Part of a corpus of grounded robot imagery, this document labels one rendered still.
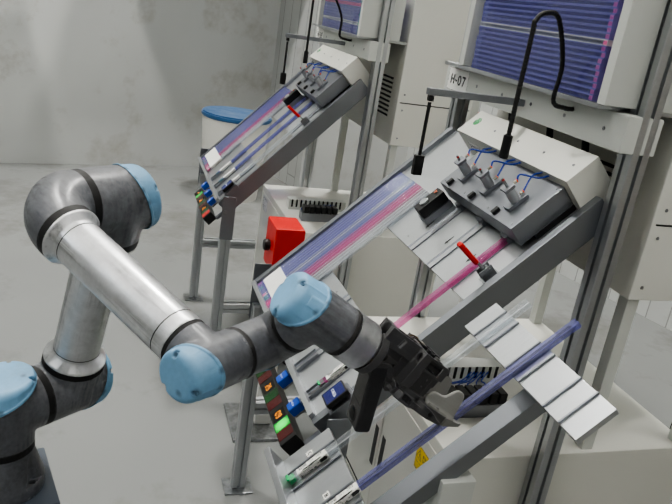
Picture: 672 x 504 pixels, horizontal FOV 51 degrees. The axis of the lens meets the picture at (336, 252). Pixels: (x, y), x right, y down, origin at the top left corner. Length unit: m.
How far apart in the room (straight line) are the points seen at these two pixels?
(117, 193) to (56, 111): 4.66
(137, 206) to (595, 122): 0.87
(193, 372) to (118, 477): 1.54
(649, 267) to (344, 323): 0.82
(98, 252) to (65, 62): 4.78
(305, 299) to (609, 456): 1.06
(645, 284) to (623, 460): 0.46
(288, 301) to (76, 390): 0.62
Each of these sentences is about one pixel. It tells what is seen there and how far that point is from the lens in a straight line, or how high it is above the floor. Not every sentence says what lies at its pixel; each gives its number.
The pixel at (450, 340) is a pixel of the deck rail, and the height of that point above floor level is 0.90.
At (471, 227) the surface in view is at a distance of 1.61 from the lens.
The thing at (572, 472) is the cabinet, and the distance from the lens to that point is 1.79.
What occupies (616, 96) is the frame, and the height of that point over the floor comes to 1.41.
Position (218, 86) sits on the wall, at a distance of 6.15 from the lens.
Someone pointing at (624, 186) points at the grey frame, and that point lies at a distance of 1.44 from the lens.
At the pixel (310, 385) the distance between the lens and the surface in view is 1.52.
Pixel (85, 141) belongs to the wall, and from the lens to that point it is 5.93.
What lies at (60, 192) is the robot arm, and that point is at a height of 1.16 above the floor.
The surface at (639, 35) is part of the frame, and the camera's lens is 1.41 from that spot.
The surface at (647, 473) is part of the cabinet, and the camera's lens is 1.93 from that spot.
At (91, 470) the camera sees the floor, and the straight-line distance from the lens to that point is 2.46.
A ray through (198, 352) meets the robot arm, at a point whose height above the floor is 1.05.
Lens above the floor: 1.49
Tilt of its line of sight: 19 degrees down
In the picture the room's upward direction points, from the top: 9 degrees clockwise
